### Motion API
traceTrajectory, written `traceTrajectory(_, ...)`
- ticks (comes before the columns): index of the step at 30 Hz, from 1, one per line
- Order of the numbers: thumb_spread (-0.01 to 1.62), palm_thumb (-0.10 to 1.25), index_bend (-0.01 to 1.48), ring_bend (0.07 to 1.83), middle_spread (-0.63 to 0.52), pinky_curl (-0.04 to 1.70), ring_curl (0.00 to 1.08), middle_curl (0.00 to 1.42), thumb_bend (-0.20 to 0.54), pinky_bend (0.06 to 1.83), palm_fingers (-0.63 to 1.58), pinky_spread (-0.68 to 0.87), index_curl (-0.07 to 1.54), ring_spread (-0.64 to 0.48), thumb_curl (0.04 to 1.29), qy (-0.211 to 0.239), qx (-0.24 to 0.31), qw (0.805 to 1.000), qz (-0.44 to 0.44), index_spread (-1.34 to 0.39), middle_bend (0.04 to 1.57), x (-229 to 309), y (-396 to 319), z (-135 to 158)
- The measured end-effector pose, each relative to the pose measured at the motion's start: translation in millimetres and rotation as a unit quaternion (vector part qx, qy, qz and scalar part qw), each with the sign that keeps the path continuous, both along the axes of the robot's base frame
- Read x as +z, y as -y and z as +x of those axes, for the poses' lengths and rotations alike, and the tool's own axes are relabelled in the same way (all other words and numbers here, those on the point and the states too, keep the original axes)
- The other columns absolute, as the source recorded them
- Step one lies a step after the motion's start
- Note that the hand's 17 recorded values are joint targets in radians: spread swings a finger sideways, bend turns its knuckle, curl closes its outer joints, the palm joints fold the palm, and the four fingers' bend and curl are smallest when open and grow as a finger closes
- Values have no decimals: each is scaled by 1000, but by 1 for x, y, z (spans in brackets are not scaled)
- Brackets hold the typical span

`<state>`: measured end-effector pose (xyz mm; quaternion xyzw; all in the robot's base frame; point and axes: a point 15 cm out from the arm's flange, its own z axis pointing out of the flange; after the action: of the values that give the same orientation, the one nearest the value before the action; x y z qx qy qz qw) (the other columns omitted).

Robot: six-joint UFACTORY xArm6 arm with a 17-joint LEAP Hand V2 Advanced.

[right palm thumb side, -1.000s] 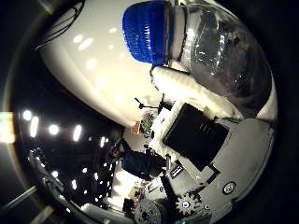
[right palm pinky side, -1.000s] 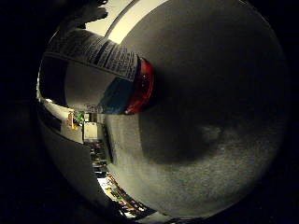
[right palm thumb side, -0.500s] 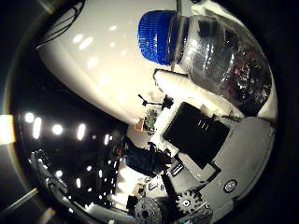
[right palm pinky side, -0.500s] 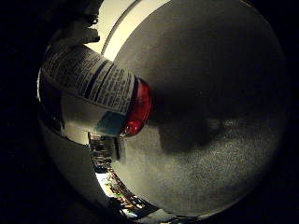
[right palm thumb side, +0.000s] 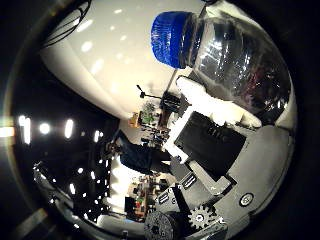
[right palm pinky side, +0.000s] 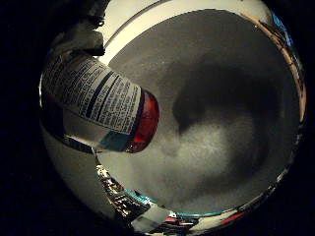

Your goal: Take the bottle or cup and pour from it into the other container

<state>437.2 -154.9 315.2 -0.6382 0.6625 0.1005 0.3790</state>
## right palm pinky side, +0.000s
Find plastic bottle with red cap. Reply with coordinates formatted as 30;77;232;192
39;53;160;154

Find teal striped drawer cabinet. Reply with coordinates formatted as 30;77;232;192
123;188;158;207

